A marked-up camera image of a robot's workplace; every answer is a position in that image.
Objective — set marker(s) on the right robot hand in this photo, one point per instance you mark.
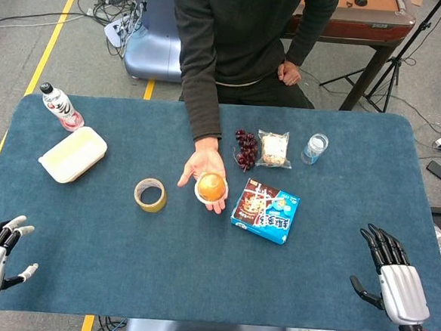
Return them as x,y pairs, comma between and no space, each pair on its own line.
401,292

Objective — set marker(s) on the person's resting bare fist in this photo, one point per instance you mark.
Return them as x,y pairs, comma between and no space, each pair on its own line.
289,73

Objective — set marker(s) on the person's open bare hand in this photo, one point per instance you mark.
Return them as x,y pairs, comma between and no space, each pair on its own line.
205,162

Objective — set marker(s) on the orange fruit cup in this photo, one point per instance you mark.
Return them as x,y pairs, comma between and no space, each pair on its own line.
211,187

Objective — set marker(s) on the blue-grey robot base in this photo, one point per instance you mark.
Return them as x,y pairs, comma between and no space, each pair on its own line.
154,36

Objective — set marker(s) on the blue snack box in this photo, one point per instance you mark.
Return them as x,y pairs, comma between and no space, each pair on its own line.
265,212

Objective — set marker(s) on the dark red grape bunch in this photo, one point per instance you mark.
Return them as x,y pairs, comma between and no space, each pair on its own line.
246,149

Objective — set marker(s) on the person in dark sweater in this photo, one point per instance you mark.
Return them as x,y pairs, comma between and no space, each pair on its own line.
236,41

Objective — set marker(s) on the yellow tape roll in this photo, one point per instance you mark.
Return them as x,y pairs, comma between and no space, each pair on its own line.
150,194

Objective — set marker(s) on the clear packaged bread snack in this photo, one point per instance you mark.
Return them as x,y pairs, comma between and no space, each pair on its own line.
274,149

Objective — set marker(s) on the clear plastic water bottle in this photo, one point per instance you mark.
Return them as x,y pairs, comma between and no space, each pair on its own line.
315,148

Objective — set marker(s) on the brown wooden game table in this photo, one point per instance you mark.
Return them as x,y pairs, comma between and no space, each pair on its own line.
362,27

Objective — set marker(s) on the blue table mat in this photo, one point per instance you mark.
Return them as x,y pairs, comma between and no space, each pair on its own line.
213,271

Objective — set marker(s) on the black tripod stand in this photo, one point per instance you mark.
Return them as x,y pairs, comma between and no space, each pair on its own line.
398,60

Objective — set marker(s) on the cream plastic food container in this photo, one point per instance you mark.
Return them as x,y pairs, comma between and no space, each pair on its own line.
73,154

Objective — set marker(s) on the pink drink bottle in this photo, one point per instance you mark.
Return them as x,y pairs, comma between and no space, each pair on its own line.
61,106

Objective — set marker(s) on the white power strip with plugs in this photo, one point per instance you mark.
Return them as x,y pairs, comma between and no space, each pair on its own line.
120,29

